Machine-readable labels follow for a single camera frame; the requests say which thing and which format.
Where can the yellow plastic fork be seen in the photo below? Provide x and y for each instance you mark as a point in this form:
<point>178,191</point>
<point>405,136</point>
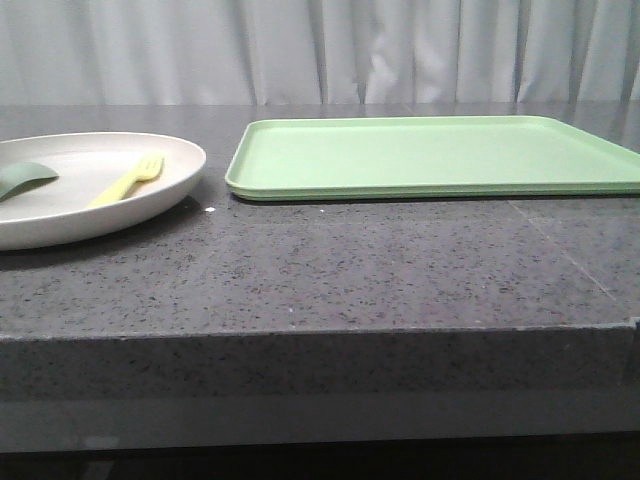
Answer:
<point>148,168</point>

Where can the cream round plate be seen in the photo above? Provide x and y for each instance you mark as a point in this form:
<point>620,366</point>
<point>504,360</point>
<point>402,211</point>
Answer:
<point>86,165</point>

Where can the light green serving tray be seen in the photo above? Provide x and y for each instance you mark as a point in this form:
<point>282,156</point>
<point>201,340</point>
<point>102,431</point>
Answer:
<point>426,157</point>

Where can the green plastic spoon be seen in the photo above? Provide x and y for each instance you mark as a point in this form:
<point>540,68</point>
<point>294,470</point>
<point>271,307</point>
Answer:
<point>20,177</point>

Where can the white pleated curtain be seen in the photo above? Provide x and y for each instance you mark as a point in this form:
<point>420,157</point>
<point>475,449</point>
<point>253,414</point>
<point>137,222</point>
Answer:
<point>317,52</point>

